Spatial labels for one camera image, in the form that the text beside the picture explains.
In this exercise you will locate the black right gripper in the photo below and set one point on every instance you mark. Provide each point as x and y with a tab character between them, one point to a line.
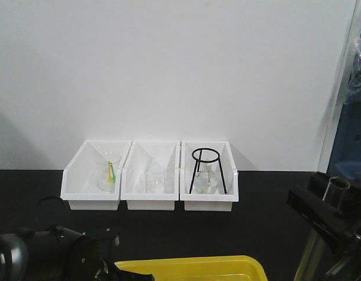
346	230

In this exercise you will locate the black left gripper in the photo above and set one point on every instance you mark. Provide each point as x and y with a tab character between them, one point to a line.
57	254

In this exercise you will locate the tall clear test tube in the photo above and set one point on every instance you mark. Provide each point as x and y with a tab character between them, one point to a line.
317	204

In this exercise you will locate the yellow plastic tray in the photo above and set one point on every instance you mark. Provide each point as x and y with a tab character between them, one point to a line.
235	267

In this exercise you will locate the blue pegboard drying rack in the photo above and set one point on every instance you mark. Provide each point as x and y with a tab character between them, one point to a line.
341	147

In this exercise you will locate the white left storage bin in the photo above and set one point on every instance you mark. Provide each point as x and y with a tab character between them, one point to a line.
79	185

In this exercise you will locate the white storage bin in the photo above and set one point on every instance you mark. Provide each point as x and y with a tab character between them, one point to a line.
209	202
79	185
141	155

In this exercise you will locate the green yellow plastic spoon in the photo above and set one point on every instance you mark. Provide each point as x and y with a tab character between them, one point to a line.
111	172

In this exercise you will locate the clear glass beaker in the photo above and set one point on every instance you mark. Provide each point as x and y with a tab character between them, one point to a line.
152	180

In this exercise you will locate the white middle storage bin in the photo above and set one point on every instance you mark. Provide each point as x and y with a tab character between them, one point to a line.
141	155

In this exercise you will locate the clear glass beaker left bin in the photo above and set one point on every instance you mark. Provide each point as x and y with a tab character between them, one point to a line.
106	175

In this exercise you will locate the plastic bag of pegs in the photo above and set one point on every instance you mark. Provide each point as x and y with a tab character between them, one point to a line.
353	94

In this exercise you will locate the glass alcohol lamp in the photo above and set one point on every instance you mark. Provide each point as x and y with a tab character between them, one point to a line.
204	180

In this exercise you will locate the white right storage bin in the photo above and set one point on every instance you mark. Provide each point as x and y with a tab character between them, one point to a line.
209	202

